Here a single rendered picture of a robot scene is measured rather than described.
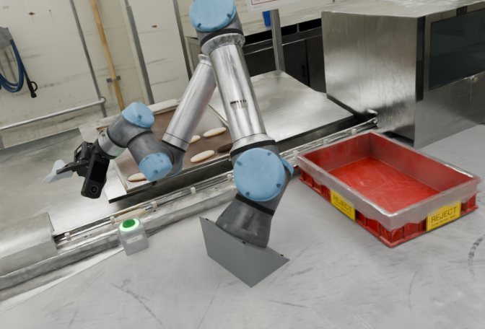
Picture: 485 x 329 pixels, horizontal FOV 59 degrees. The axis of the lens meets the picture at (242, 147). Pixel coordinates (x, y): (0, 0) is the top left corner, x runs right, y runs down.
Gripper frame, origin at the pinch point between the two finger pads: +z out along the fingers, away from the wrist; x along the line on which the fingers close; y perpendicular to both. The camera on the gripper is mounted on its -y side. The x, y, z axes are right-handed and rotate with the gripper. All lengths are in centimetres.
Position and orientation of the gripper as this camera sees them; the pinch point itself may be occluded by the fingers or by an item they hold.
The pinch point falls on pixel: (68, 191)
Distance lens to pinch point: 132.4
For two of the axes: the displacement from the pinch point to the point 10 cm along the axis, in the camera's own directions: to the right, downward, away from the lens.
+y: -2.3, -7.5, 6.2
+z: -7.1, 5.7, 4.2
